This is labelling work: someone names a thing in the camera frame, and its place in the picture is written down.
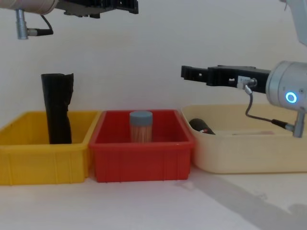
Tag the black cylinder with red mark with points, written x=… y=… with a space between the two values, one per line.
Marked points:
x=200 y=125

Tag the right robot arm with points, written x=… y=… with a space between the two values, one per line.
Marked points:
x=285 y=83

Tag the yellow plastic bin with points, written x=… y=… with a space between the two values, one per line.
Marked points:
x=43 y=158

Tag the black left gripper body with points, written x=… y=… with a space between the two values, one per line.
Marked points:
x=81 y=7

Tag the black rolled bag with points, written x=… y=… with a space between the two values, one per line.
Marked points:
x=58 y=107

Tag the red plastic bin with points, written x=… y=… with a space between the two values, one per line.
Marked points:
x=141 y=160

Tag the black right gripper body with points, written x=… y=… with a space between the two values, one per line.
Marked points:
x=230 y=76

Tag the cream plastic bin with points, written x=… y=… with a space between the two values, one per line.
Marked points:
x=239 y=153

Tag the toothpick jar with grey lid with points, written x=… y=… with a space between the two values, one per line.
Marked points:
x=141 y=129

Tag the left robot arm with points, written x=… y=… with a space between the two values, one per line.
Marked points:
x=28 y=5

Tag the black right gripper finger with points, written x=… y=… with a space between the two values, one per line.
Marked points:
x=193 y=74

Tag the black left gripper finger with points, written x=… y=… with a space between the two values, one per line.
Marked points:
x=129 y=6

